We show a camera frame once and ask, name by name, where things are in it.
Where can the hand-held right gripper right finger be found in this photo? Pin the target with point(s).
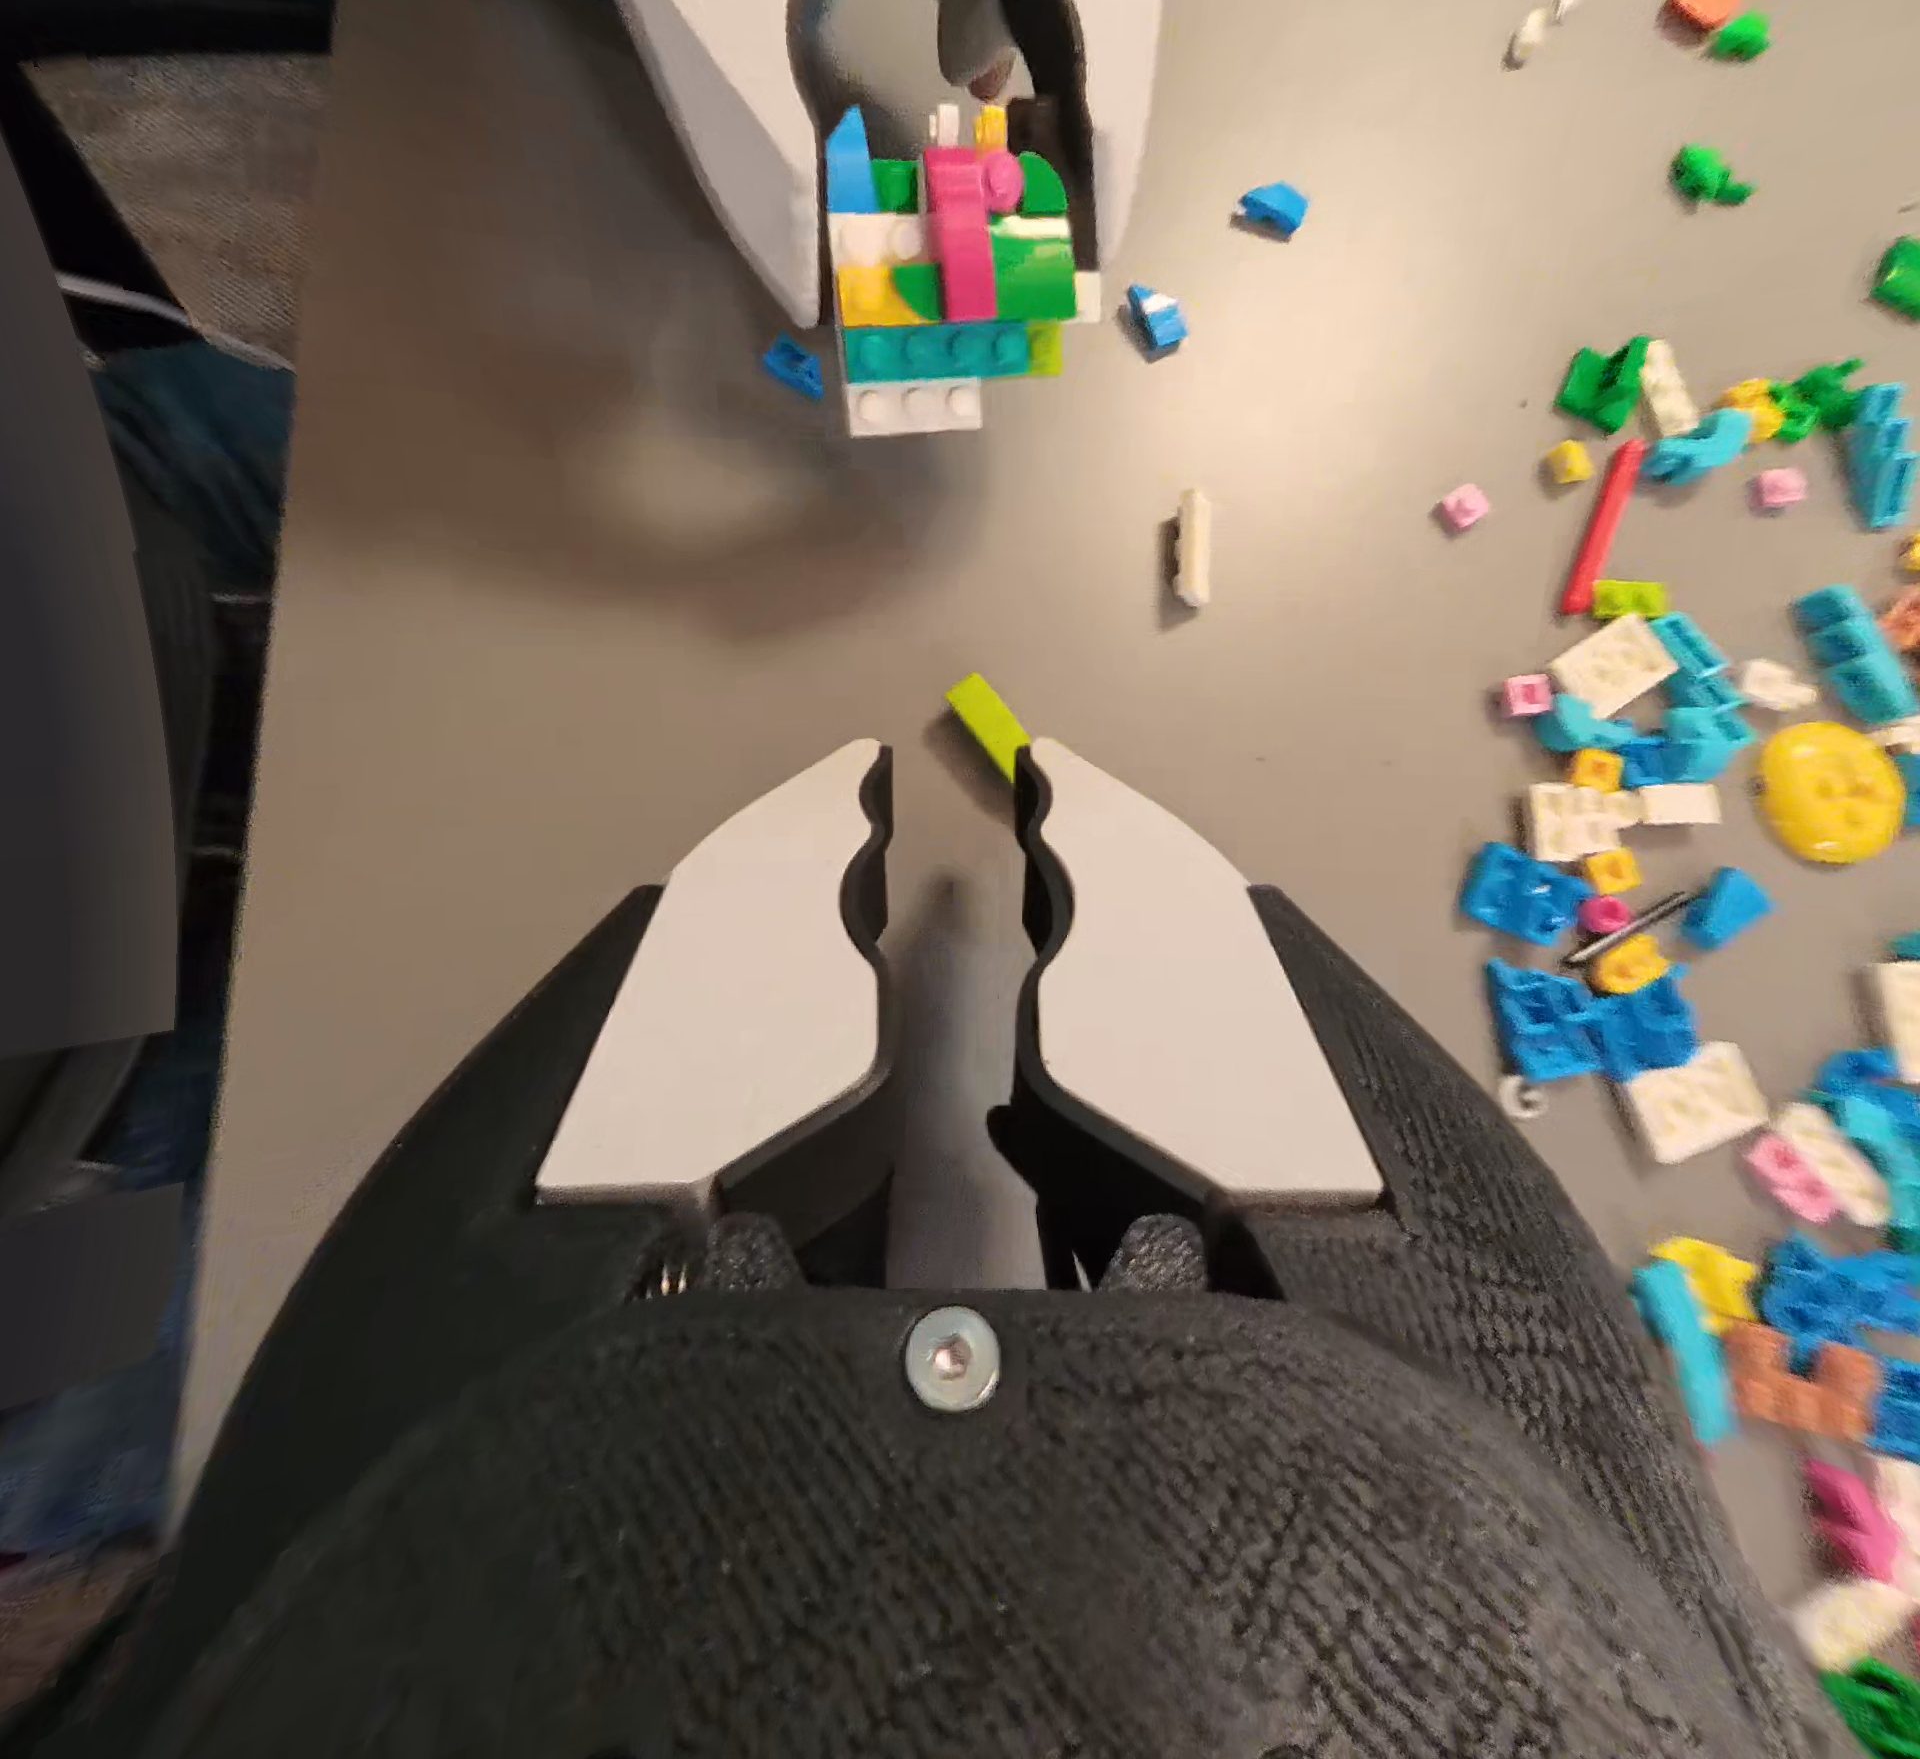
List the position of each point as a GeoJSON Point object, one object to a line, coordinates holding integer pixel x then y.
{"type": "Point", "coordinates": [1184, 1010]}

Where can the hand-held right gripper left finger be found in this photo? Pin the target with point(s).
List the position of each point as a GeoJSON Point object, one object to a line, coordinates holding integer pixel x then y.
{"type": "Point", "coordinates": [735, 994]}

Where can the colourful toy brick assembly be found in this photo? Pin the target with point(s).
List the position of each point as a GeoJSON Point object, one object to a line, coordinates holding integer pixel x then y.
{"type": "Point", "coordinates": [961, 276]}

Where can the lime green toy brick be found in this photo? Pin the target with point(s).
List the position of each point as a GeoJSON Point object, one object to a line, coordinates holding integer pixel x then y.
{"type": "Point", "coordinates": [985, 721]}

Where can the grey desk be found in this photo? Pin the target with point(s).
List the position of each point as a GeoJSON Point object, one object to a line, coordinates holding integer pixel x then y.
{"type": "Point", "coordinates": [601, 741]}

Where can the blue wedge toy brick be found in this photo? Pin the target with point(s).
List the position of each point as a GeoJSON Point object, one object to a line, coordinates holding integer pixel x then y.
{"type": "Point", "coordinates": [1274, 209]}

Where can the small blue toy brick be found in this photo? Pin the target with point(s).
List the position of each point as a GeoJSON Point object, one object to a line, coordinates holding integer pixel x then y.
{"type": "Point", "coordinates": [793, 367]}

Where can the blue and white toy brick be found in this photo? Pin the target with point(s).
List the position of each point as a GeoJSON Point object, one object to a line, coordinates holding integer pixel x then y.
{"type": "Point", "coordinates": [1154, 319]}

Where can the pile of mixed toy bricks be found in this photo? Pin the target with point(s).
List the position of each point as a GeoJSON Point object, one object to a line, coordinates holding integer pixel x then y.
{"type": "Point", "coordinates": [1544, 888]}

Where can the white long toy brick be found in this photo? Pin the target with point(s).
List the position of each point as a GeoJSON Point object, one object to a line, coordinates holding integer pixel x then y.
{"type": "Point", "coordinates": [1193, 553]}

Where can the small pink toy brick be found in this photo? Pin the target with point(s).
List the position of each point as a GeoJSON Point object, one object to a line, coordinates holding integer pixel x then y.
{"type": "Point", "coordinates": [1464, 506]}

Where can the lime flat plate brick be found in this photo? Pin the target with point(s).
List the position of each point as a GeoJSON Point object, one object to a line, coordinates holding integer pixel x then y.
{"type": "Point", "coordinates": [1625, 597]}

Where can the green plate brick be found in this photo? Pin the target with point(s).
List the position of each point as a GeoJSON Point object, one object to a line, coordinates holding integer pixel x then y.
{"type": "Point", "coordinates": [1598, 384]}

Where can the red long toy bar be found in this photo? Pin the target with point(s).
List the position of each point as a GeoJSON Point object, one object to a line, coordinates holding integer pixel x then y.
{"type": "Point", "coordinates": [1600, 529]}

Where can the small yellow toy brick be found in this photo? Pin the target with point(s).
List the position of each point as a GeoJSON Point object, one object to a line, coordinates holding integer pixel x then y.
{"type": "Point", "coordinates": [1565, 462]}

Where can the yellow round dome piece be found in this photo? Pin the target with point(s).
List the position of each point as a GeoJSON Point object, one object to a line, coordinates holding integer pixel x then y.
{"type": "Point", "coordinates": [1828, 793]}

